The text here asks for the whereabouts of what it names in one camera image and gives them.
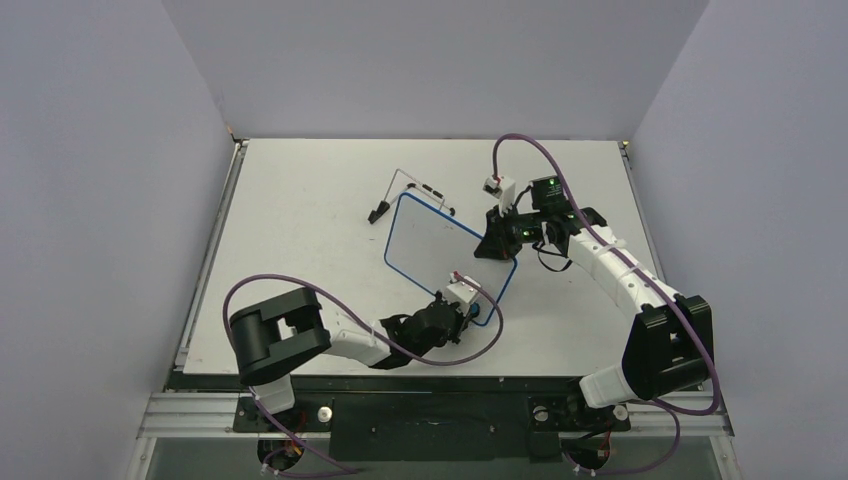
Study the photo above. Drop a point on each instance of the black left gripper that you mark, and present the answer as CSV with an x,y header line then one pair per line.
x,y
460,318

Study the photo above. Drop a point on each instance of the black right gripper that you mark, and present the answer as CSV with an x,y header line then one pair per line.
x,y
500,227

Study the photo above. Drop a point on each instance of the blue framed whiteboard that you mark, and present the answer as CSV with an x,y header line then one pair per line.
x,y
426,246

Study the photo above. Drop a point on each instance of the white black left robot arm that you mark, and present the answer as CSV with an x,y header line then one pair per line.
x,y
273,338

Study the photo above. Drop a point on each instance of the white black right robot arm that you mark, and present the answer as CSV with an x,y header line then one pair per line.
x,y
669,344

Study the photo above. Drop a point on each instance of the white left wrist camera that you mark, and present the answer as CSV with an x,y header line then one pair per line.
x,y
464,292

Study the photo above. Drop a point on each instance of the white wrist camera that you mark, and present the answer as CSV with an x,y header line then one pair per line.
x,y
503,188
464,292

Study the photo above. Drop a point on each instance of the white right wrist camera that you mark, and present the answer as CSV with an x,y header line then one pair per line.
x,y
503,188

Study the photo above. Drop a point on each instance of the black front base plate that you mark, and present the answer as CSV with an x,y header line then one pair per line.
x,y
409,418

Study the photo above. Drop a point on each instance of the wire whiteboard stand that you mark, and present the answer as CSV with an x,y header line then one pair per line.
x,y
403,182

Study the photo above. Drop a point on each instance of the aluminium table edge rail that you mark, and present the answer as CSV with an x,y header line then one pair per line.
x,y
219,220

